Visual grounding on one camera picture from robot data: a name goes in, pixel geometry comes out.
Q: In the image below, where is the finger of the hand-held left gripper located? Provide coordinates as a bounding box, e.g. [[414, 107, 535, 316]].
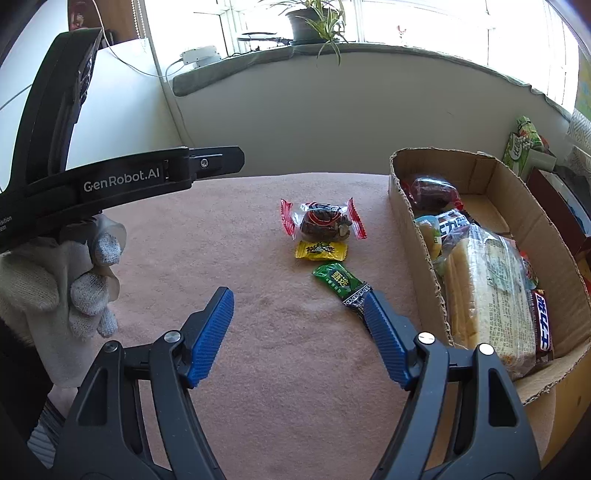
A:
[[187, 146, 246, 184]]

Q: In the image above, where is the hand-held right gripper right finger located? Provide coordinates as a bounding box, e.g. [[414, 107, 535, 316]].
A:
[[362, 291, 543, 480]]

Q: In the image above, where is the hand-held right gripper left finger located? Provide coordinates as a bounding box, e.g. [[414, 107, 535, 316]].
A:
[[55, 286, 236, 480]]

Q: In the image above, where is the green candy black end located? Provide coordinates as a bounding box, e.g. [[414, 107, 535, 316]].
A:
[[313, 262, 372, 315]]

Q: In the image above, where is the small brown chocolate bar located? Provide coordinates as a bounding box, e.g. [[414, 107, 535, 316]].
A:
[[436, 209, 472, 241]]

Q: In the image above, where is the small red date snack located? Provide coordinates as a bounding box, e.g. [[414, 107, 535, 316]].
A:
[[409, 174, 463, 212]]

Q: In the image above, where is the large brown chocolate bar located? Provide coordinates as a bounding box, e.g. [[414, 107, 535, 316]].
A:
[[531, 290, 556, 365]]

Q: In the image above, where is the cardboard box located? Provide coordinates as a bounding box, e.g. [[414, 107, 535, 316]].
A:
[[388, 148, 591, 406]]

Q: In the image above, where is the person's left hand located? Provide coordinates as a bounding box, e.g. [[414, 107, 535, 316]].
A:
[[0, 215, 127, 388]]

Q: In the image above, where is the white cabinet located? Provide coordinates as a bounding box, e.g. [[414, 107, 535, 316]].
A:
[[0, 39, 183, 195]]

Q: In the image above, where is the pink tablecloth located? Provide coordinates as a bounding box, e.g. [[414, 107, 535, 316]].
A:
[[28, 173, 555, 480]]

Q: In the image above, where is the bagged bread loaf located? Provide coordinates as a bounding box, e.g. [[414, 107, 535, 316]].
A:
[[441, 224, 541, 379]]

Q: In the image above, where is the white electronic device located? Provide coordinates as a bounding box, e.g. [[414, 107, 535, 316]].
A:
[[180, 45, 223, 68]]

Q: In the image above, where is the yellow wrapped candy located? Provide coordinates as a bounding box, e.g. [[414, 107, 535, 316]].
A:
[[295, 240, 349, 261]]

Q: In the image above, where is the large red wrapped date snack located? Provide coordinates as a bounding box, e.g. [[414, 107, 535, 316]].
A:
[[280, 197, 368, 241]]

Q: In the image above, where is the red edged snack wrapper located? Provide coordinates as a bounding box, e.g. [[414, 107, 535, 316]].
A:
[[519, 251, 539, 290]]

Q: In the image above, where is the potted spider plant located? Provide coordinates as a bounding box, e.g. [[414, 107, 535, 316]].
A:
[[270, 0, 349, 65]]

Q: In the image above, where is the grey-green window sill cushion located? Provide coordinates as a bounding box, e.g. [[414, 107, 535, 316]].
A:
[[172, 42, 575, 121]]

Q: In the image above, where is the dark red box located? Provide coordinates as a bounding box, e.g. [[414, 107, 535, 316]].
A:
[[526, 168, 591, 259]]

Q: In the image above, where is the green paper bag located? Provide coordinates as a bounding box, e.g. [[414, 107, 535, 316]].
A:
[[502, 131, 557, 179]]

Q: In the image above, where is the green snack packet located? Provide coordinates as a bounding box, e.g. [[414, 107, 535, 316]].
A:
[[515, 115, 542, 149]]

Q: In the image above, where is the white lace cloth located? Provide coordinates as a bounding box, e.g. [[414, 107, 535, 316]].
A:
[[566, 108, 591, 172]]

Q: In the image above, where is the white cable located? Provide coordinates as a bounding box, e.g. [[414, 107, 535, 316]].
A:
[[92, 0, 160, 77]]

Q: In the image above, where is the black wire ring stand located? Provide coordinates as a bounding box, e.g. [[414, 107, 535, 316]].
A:
[[238, 30, 291, 48]]

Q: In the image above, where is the colourful wall map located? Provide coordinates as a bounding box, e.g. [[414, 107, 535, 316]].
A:
[[575, 55, 591, 116]]

